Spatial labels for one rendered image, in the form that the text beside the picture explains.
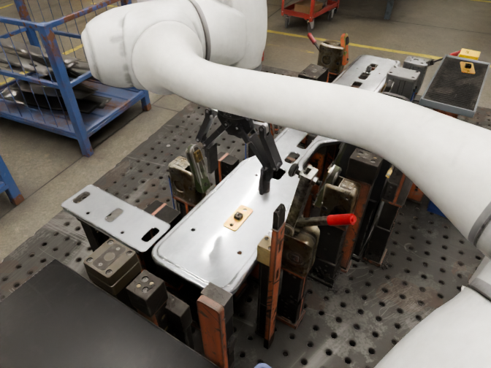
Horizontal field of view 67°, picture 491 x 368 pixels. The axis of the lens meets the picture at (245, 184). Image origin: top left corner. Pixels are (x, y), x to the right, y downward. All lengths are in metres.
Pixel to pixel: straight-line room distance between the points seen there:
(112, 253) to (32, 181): 2.16
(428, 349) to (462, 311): 0.04
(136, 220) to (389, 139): 0.68
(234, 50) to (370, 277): 0.84
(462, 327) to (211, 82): 0.34
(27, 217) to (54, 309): 1.89
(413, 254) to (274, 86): 1.00
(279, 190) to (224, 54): 0.48
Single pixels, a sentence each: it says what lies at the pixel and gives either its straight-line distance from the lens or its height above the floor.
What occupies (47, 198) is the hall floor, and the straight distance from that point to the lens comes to 2.75.
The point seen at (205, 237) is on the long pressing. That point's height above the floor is 1.00.
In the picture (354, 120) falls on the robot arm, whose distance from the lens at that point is 0.41.
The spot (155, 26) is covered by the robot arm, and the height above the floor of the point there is 1.50.
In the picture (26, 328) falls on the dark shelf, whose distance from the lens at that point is 0.81.
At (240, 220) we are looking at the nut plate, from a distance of 0.90.
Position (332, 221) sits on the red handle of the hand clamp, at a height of 1.12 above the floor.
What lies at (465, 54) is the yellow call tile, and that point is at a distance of 1.54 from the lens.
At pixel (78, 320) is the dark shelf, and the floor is 1.03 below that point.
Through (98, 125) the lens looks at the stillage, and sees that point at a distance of 3.00.
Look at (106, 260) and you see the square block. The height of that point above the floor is 1.06.
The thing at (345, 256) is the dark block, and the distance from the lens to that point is 1.17.
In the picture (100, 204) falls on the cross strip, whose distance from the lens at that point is 1.02.
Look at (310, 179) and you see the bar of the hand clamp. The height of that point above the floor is 1.21.
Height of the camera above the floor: 1.66
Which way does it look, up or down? 41 degrees down
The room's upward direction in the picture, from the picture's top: straight up
